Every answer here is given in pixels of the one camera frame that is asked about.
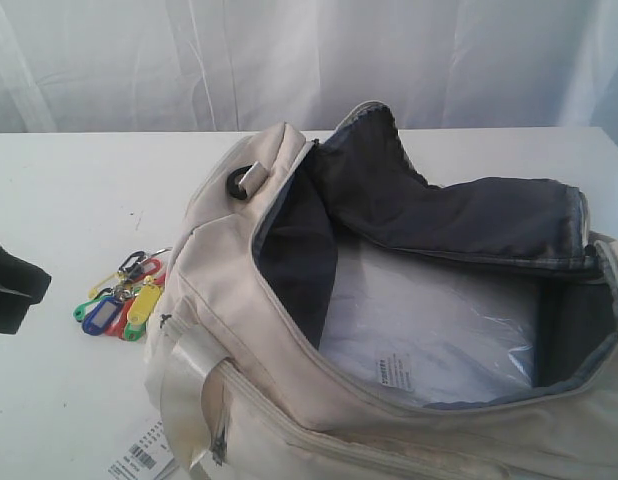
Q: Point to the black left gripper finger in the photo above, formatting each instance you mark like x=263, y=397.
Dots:
x=13, y=308
x=22, y=280

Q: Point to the colourful key tag bunch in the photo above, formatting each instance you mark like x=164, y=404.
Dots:
x=121, y=304

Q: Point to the cream fabric duffel bag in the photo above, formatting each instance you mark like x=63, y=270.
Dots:
x=233, y=344

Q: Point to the clear plastic packaging bag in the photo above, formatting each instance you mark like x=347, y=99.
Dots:
x=422, y=333

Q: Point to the white barcode label tag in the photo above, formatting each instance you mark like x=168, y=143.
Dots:
x=146, y=457

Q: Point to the white background curtain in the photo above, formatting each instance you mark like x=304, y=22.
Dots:
x=243, y=65

